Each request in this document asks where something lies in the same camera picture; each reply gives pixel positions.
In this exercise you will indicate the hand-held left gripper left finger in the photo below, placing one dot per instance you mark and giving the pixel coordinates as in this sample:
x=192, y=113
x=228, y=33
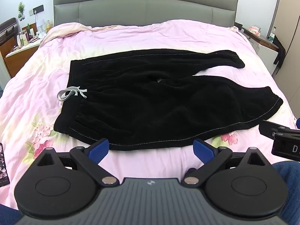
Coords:
x=99, y=151

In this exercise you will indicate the person's left leg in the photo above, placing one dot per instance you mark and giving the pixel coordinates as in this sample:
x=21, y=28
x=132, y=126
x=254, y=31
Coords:
x=9, y=215

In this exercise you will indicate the small potted plant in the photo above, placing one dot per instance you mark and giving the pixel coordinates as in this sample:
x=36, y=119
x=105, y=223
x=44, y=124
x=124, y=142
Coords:
x=21, y=9

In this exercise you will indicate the person's leg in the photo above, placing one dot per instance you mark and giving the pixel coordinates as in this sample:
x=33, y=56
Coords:
x=288, y=187
x=9, y=215

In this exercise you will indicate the group of cosmetic bottles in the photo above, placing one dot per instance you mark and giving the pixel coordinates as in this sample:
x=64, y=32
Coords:
x=25, y=36

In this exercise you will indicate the black pants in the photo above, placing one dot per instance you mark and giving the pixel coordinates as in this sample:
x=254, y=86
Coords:
x=152, y=98

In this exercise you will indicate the black hanging garment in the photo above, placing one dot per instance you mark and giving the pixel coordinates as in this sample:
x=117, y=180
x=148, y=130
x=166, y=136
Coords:
x=280, y=51

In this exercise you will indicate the wooden nightstand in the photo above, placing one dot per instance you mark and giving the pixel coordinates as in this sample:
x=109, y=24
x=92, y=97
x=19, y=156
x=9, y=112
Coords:
x=21, y=56

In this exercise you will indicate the black wall switch panel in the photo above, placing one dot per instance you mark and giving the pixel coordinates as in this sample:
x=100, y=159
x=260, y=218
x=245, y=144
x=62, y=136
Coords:
x=38, y=9

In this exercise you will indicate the smartphone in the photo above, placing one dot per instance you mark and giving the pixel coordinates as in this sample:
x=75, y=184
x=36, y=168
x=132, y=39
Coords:
x=3, y=166

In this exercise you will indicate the plastic water bottle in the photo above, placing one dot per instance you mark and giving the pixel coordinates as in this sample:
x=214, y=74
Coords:
x=271, y=36

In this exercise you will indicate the white bedside cabinet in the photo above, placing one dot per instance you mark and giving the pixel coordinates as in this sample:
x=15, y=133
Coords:
x=263, y=49

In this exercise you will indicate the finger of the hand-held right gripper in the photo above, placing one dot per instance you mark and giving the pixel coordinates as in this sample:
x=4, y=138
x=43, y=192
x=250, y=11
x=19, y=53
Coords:
x=271, y=127

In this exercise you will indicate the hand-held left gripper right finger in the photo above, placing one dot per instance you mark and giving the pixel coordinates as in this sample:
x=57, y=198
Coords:
x=204, y=150

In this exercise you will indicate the pink floral duvet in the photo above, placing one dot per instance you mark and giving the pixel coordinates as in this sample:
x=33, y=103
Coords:
x=140, y=37

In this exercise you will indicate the tissue box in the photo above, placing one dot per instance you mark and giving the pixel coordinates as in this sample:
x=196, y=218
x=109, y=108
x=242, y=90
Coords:
x=254, y=30

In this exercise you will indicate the person's right leg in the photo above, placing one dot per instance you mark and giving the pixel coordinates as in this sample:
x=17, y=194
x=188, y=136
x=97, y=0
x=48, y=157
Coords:
x=288, y=187

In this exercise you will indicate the grey padded headboard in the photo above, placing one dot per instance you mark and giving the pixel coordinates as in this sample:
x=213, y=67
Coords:
x=140, y=9

